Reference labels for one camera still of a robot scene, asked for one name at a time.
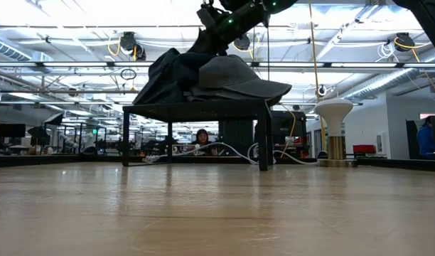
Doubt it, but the black perforated metal rack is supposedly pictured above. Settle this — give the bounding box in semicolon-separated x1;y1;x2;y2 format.
122;98;275;172

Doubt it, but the red box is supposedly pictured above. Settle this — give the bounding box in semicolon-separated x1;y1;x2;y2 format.
352;144;377;155

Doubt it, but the black ceiling cable reel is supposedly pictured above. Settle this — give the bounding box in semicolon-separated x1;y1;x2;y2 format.
394;31;417;53
232;33;252;51
118;31;148;62

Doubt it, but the black aluminium table frame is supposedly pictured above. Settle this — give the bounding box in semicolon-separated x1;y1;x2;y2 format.
0;153;435;173

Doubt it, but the grey baseball cap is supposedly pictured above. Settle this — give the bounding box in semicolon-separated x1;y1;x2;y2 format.
190;53;294;102
187;87;275;107

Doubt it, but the long black equipment box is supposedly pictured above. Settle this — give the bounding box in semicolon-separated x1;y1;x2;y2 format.
218;110;308;159

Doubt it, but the silver ventilation duct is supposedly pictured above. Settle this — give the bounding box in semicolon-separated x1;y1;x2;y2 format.
343;66;423;101

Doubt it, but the teal blue fabric hat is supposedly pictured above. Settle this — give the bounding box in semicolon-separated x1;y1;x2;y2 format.
146;47;218;92

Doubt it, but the thin yellow cable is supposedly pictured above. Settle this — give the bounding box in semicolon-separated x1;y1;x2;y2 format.
279;102;298;159

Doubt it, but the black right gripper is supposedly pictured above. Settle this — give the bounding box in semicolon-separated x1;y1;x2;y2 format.
193;21;236;57

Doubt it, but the person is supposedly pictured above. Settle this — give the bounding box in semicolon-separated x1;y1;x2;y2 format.
415;116;435;161
191;128;219;156

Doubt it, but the white cable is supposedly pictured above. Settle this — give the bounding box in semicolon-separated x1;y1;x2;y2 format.
141;139;313;166

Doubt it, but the white mushroom table lamp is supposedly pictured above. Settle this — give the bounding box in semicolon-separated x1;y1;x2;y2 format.
313;97;358;169

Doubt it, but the yellow hanging cable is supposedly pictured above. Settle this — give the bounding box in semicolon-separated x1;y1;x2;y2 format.
307;0;328;152

